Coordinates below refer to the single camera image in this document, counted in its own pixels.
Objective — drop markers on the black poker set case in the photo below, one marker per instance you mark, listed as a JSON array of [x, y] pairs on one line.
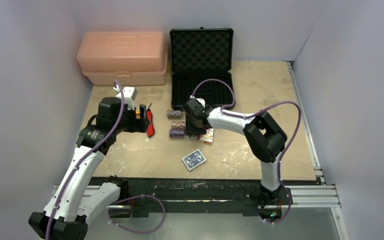
[[201, 61]]

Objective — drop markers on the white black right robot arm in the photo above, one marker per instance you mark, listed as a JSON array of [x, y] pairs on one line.
[[264, 136]]

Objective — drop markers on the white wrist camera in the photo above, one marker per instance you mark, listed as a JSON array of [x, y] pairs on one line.
[[129, 94], [200, 100]]

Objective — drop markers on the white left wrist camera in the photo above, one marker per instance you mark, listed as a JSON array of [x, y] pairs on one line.
[[129, 94]]

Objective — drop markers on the yellow tape measure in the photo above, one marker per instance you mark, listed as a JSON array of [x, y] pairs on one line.
[[138, 115]]

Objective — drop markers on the blue playing card deck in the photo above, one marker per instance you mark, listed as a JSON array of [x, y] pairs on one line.
[[194, 159]]

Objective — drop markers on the red playing card deck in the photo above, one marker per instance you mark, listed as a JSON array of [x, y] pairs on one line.
[[208, 137]]

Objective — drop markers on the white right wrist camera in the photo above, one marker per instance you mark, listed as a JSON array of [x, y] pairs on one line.
[[200, 100]]

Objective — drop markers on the red folding utility knife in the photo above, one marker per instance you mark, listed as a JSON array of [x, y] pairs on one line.
[[150, 126]]

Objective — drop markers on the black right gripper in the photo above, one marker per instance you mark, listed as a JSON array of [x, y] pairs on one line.
[[194, 120]]

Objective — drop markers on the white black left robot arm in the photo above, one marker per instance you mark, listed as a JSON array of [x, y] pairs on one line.
[[79, 172]]

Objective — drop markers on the purple poker chip stack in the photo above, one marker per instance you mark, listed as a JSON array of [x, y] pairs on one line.
[[176, 133]]

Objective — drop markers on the pink translucent plastic toolbox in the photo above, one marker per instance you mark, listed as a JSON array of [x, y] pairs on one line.
[[134, 58]]

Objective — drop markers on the black aluminium base frame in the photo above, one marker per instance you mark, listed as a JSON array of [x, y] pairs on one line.
[[143, 196]]

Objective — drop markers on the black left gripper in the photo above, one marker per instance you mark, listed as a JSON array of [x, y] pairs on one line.
[[138, 125]]

